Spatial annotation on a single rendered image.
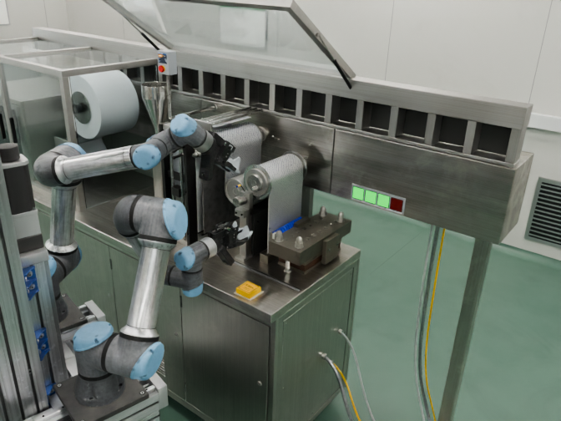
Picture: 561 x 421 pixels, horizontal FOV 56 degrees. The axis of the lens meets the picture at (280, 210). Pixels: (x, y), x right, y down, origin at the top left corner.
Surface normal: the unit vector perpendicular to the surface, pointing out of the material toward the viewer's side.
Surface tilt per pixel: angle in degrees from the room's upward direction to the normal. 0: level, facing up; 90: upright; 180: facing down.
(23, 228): 90
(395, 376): 0
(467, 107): 90
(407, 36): 90
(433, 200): 90
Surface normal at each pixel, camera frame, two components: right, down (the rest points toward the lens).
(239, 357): -0.61, 0.31
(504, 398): 0.04, -0.91
